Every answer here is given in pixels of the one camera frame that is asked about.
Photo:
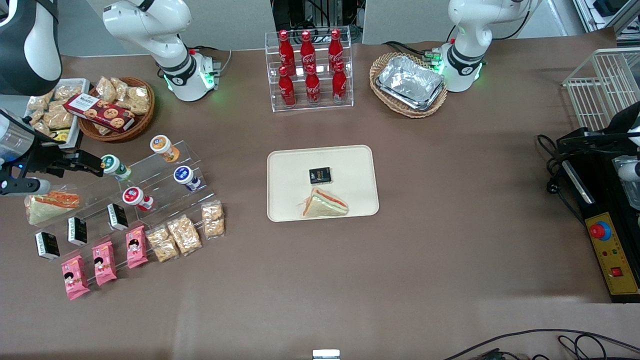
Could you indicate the small black gum box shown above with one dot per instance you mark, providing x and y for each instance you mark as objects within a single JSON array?
[
  {"x": 77, "y": 231},
  {"x": 47, "y": 245},
  {"x": 320, "y": 175},
  {"x": 118, "y": 217}
]

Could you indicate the black equipment rack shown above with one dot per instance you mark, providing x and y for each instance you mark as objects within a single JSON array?
[{"x": 290, "y": 12}]

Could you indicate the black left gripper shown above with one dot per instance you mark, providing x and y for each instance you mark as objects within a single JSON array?
[{"x": 596, "y": 141}]

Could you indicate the pink snack pack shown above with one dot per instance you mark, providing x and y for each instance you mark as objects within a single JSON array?
[
  {"x": 104, "y": 263},
  {"x": 75, "y": 277},
  {"x": 136, "y": 248}
]

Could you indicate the round wicker basket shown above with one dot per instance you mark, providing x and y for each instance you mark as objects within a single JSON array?
[{"x": 142, "y": 120}]

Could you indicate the yellow snack packet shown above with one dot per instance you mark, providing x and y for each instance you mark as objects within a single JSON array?
[{"x": 60, "y": 136}]

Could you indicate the red gum bottle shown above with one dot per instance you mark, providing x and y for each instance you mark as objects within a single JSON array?
[{"x": 136, "y": 197}]

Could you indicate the red cola bottle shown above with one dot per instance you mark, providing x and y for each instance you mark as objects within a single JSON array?
[
  {"x": 335, "y": 50},
  {"x": 287, "y": 90},
  {"x": 307, "y": 52},
  {"x": 313, "y": 89},
  {"x": 286, "y": 52},
  {"x": 339, "y": 85}
]

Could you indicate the beige rectangular tray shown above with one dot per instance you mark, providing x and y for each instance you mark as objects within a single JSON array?
[{"x": 350, "y": 170}]

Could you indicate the clear acrylic stepped stand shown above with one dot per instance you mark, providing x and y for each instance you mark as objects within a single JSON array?
[
  {"x": 95, "y": 210},
  {"x": 155, "y": 175}
]

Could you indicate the oval wicker basket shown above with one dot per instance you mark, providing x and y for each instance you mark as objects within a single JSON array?
[{"x": 382, "y": 62}]

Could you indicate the green gum bottle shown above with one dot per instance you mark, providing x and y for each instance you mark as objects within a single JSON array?
[{"x": 117, "y": 169}]

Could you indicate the red cookie box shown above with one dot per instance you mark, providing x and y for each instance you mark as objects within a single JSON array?
[{"x": 100, "y": 112}]

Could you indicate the clear acrylic bottle rack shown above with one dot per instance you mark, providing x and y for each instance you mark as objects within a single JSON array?
[{"x": 272, "y": 75}]

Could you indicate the clear bag of crackers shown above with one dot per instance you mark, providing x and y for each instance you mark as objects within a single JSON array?
[
  {"x": 121, "y": 86},
  {"x": 36, "y": 117},
  {"x": 59, "y": 117},
  {"x": 41, "y": 102},
  {"x": 102, "y": 129},
  {"x": 106, "y": 89},
  {"x": 162, "y": 244},
  {"x": 67, "y": 92},
  {"x": 137, "y": 100},
  {"x": 213, "y": 219},
  {"x": 184, "y": 235},
  {"x": 41, "y": 129}
]

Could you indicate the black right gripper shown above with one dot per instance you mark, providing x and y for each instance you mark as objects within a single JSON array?
[{"x": 48, "y": 159}]

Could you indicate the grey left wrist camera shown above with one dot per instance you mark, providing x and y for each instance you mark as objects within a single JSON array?
[{"x": 629, "y": 171}]

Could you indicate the aluminium frame shelf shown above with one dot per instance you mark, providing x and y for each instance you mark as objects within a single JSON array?
[{"x": 605, "y": 7}]

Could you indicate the clear plastic container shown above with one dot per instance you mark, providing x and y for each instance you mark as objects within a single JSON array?
[{"x": 632, "y": 197}]

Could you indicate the wrapped triangle sandwich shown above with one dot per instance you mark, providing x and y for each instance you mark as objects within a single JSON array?
[
  {"x": 50, "y": 207},
  {"x": 325, "y": 206}
]

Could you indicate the blue gum bottle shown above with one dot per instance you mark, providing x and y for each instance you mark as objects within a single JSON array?
[{"x": 187, "y": 179}]

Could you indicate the orange gum bottle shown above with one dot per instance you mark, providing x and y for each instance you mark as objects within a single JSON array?
[{"x": 165, "y": 149}]

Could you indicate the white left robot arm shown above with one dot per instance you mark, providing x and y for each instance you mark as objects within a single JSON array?
[{"x": 467, "y": 30}]

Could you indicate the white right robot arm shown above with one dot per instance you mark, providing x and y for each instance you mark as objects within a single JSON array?
[{"x": 150, "y": 25}]

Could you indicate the aluminium foil container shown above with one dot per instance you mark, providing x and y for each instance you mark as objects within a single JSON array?
[{"x": 410, "y": 82}]

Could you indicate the white rectangular dish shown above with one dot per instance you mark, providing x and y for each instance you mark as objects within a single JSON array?
[{"x": 81, "y": 92}]

